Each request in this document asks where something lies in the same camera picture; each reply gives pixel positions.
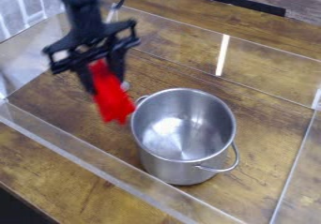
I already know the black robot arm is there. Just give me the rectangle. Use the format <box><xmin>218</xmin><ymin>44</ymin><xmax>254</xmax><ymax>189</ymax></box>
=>
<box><xmin>43</xmin><ymin>0</ymin><xmax>141</xmax><ymax>95</ymax></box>

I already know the black strip on table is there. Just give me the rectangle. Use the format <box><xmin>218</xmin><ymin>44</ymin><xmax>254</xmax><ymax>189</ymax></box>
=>
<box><xmin>212</xmin><ymin>0</ymin><xmax>286</xmax><ymax>17</ymax></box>

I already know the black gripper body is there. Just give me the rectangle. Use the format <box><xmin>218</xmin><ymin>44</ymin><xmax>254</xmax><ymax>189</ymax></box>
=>
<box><xmin>43</xmin><ymin>19</ymin><xmax>141</xmax><ymax>74</ymax></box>

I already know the red block object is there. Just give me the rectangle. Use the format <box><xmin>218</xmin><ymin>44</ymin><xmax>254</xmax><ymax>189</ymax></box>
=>
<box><xmin>90</xmin><ymin>59</ymin><xmax>135</xmax><ymax>125</ymax></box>

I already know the red handled metal spoon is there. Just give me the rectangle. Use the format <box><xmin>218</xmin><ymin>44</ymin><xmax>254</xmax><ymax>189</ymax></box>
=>
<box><xmin>121</xmin><ymin>81</ymin><xmax>131</xmax><ymax>92</ymax></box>

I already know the silver metal pot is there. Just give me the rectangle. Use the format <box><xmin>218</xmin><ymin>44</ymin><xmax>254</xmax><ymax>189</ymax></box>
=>
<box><xmin>130</xmin><ymin>88</ymin><xmax>240</xmax><ymax>186</ymax></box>

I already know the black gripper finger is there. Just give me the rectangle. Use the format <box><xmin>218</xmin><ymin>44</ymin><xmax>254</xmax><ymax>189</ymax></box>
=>
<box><xmin>107</xmin><ymin>48</ymin><xmax>127</xmax><ymax>82</ymax></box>
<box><xmin>75</xmin><ymin>65</ymin><xmax>97</xmax><ymax>95</ymax></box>

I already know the clear acrylic enclosure wall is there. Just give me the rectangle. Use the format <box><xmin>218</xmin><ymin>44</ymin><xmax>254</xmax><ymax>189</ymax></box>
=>
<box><xmin>0</xmin><ymin>0</ymin><xmax>321</xmax><ymax>224</ymax></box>

